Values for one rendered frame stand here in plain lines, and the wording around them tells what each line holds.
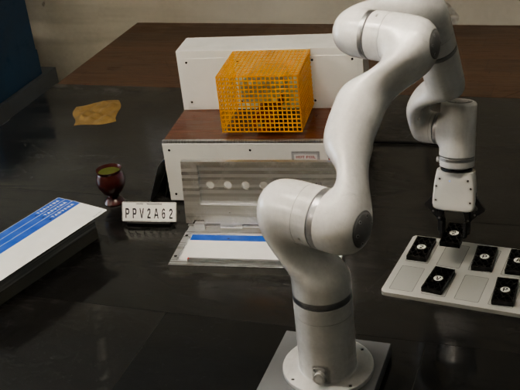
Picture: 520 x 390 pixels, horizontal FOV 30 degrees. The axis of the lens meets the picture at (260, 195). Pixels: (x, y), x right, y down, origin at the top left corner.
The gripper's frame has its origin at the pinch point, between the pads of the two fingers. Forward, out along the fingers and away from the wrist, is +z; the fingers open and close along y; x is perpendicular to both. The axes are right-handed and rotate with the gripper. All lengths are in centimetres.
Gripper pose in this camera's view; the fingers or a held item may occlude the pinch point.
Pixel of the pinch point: (453, 228)
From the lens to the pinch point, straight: 240.8
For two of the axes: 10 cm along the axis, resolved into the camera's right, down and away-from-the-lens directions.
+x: 4.0, -2.7, 8.7
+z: 0.2, 9.6, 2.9
